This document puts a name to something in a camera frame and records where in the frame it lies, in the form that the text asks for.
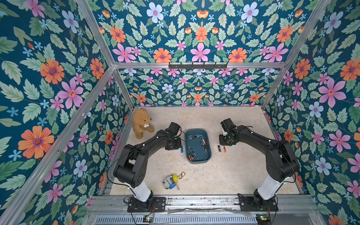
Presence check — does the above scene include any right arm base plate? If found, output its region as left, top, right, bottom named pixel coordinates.
left=238, top=194, right=278, bottom=212

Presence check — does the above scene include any brown teddy bear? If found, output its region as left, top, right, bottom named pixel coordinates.
left=132, top=108, right=154, bottom=139

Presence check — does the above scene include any black hook rail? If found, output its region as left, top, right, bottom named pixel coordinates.
left=168, top=62, right=228, bottom=70

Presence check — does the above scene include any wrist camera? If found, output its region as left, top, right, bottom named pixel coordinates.
left=220, top=118, right=236, bottom=133
left=167, top=122, right=181, bottom=136

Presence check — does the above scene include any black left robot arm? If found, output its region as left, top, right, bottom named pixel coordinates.
left=113, top=123, right=182, bottom=203

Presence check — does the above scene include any keychain toy with yellow cap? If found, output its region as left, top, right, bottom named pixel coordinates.
left=162, top=172, right=186, bottom=190

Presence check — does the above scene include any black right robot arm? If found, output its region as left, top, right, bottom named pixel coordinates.
left=219, top=119, right=300, bottom=202

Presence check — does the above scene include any teal plastic storage box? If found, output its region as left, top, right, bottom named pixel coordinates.
left=184, top=128, right=212, bottom=164

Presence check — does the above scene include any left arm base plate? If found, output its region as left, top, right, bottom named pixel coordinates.
left=127, top=197, right=167, bottom=213

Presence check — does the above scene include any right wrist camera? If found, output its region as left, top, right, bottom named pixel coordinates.
left=220, top=118, right=236, bottom=133

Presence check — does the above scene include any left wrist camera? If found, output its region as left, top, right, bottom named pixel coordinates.
left=167, top=122, right=181, bottom=136

